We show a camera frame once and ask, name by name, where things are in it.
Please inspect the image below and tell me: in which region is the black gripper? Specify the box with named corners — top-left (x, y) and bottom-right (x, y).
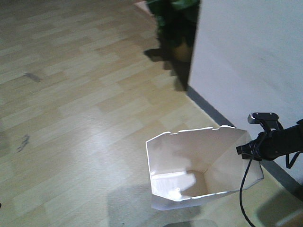
top-left (236, 131), bottom-right (282, 161)

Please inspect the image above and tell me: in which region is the white plastic trash bin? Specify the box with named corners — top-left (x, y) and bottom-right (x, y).
top-left (146, 125), bottom-right (264, 210)

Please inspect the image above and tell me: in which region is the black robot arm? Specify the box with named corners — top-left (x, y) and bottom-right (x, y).
top-left (236, 120), bottom-right (303, 169)

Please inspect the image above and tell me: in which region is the green potted plant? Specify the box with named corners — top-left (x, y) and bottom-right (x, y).
top-left (146, 0), bottom-right (201, 63)

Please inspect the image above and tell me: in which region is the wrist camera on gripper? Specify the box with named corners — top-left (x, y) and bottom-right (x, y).
top-left (248, 112), bottom-right (283, 132)

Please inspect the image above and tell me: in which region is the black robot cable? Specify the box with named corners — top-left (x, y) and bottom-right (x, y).
top-left (239, 141), bottom-right (266, 227)

